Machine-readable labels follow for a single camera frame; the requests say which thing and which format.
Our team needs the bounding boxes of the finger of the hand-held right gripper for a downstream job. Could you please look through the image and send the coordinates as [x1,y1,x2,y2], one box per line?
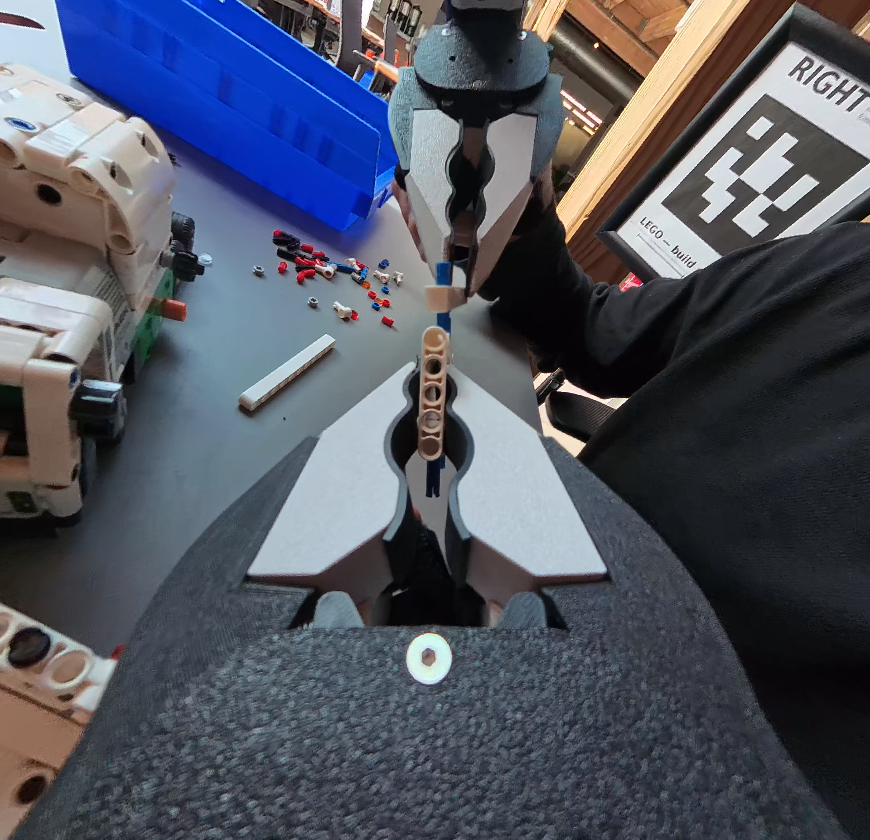
[406,106,470,282]
[464,111,539,297]

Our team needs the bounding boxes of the flat white lego beam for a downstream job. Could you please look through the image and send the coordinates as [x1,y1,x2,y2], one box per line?
[238,333,338,413]

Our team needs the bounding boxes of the short white lego beam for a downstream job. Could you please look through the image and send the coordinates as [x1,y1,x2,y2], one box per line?
[416,327,454,462]

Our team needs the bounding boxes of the white green lego truck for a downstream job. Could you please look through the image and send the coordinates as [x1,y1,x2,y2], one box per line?
[0,62,208,523]

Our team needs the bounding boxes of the wooden post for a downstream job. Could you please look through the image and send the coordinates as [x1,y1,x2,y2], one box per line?
[554,0,806,246]

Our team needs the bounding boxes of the scattered small lego pins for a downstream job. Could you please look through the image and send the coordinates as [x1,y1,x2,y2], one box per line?
[251,228,409,329]

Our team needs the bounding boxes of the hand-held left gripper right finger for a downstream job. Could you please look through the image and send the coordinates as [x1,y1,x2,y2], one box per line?
[445,366,609,628]

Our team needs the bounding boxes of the black framed marker sign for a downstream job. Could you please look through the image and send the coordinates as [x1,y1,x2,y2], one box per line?
[597,3,870,281]

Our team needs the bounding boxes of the person's right forearm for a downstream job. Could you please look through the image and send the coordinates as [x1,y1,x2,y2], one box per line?
[523,238,749,399]

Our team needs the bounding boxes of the blue plastic bin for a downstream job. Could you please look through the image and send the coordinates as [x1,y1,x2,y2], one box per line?
[46,0,400,232]

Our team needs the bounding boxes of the white lego recycling container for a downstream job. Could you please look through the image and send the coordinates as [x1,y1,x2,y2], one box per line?
[0,602,126,829]

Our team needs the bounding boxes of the person's black clothing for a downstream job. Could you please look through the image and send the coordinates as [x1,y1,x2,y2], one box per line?
[578,222,870,840]

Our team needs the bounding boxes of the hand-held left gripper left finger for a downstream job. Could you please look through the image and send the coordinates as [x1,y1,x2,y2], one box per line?
[246,361,418,628]

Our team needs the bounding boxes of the person's right hand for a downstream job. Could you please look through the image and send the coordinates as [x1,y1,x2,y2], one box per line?
[391,173,568,307]

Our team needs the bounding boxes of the background workbench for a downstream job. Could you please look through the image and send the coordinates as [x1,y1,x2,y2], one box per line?
[204,0,425,83]

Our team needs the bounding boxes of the black office chair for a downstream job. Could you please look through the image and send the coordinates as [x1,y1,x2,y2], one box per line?
[536,370,616,441]

